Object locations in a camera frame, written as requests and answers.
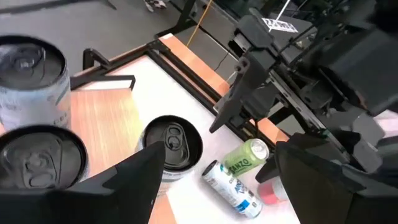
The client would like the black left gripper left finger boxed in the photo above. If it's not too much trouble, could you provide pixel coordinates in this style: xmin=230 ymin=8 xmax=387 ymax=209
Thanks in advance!
xmin=0 ymin=141 xmax=167 ymax=224

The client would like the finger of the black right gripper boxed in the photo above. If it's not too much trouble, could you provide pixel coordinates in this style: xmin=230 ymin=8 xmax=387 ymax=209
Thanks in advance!
xmin=254 ymin=154 xmax=282 ymax=184
xmin=208 ymin=51 xmax=277 ymax=134

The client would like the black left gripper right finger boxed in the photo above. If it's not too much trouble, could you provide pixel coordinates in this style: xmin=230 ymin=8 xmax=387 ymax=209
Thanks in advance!
xmin=275 ymin=141 xmax=398 ymax=224

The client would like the pink beverage can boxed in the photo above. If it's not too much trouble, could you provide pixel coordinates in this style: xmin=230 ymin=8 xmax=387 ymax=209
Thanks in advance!
xmin=257 ymin=175 xmax=289 ymax=206

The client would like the green Sanzo beverage can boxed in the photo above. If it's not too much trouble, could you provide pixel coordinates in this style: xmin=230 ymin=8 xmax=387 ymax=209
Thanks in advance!
xmin=221 ymin=138 xmax=271 ymax=179

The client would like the white Celsius beverage can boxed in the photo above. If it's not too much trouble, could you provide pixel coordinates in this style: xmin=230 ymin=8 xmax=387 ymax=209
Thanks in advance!
xmin=201 ymin=159 xmax=264 ymax=219
xmin=0 ymin=124 xmax=90 ymax=191
xmin=136 ymin=114 xmax=204 ymax=197
xmin=0 ymin=34 xmax=73 ymax=132

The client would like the grey equipment box white label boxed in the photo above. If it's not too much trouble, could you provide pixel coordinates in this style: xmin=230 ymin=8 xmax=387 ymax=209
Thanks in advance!
xmin=248 ymin=9 xmax=318 ymax=41

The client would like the white table cover sheet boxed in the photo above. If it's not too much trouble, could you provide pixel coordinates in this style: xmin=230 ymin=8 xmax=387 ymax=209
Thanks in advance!
xmin=79 ymin=54 xmax=301 ymax=224

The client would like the person's shoe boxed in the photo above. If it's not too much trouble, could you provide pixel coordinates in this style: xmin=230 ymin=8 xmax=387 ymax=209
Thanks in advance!
xmin=144 ymin=0 xmax=168 ymax=12

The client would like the white cable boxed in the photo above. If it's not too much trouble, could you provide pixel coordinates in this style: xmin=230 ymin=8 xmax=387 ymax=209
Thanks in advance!
xmin=275 ymin=0 xmax=292 ymax=20

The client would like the yellow cable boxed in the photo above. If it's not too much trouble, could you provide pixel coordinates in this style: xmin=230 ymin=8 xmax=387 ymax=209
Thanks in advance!
xmin=185 ymin=0 xmax=215 ymax=48

